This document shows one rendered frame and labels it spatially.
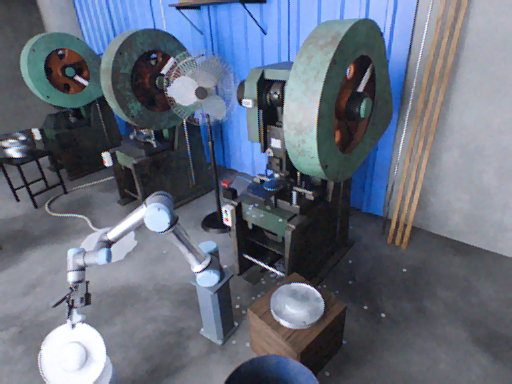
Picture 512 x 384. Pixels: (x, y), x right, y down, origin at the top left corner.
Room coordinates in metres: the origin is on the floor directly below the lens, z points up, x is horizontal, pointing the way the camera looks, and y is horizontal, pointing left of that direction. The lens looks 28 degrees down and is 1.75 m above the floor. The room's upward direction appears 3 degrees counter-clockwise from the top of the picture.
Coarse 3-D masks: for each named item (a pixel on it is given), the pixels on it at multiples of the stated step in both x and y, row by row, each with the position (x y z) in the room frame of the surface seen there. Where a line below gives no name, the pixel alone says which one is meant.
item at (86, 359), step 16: (48, 336) 0.98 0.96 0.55; (64, 336) 0.98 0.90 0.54; (80, 336) 0.98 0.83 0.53; (96, 336) 0.98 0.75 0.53; (48, 352) 0.94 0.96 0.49; (64, 352) 0.94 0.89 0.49; (80, 352) 0.94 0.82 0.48; (96, 352) 0.94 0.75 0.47; (48, 368) 0.90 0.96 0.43; (64, 368) 0.90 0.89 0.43; (80, 368) 0.90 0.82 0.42; (96, 368) 0.90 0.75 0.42
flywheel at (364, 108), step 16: (352, 64) 1.78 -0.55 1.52; (368, 64) 1.87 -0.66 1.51; (352, 80) 1.77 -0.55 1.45; (368, 80) 1.91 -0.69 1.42; (352, 96) 1.63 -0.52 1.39; (368, 96) 1.67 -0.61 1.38; (336, 112) 1.65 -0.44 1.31; (352, 112) 1.60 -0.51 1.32; (368, 112) 1.63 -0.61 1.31; (336, 128) 1.66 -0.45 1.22; (352, 128) 1.82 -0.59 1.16; (336, 144) 1.69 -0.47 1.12; (352, 144) 1.80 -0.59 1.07
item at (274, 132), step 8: (272, 128) 1.92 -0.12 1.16; (280, 128) 1.88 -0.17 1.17; (272, 136) 1.93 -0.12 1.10; (280, 136) 1.88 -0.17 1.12; (272, 144) 1.93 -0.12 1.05; (280, 144) 1.88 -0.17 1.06; (272, 152) 1.91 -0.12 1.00; (280, 152) 1.89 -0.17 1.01; (272, 160) 1.89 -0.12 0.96; (280, 160) 1.86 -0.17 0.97; (288, 160) 1.88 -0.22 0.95; (272, 168) 1.89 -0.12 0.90; (280, 168) 1.86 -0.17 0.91; (288, 168) 1.88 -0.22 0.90
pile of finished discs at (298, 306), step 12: (288, 288) 1.35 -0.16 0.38; (300, 288) 1.35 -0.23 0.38; (312, 288) 1.34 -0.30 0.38; (276, 300) 1.27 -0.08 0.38; (288, 300) 1.26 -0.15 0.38; (300, 300) 1.25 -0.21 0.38; (312, 300) 1.26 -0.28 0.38; (276, 312) 1.19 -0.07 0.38; (288, 312) 1.18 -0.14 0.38; (300, 312) 1.18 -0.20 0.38; (312, 312) 1.17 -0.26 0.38; (288, 324) 1.11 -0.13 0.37; (300, 324) 1.10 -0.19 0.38; (312, 324) 1.11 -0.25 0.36
